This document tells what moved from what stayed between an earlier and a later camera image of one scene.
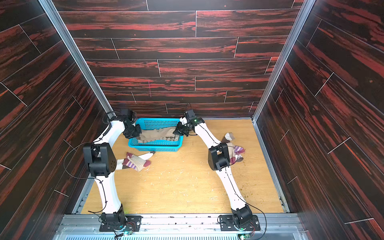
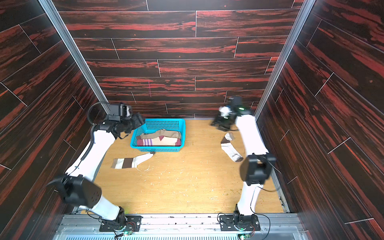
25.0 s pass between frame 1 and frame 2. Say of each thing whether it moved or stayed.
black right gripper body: moved
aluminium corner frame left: stayed
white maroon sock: stayed
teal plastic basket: stayed
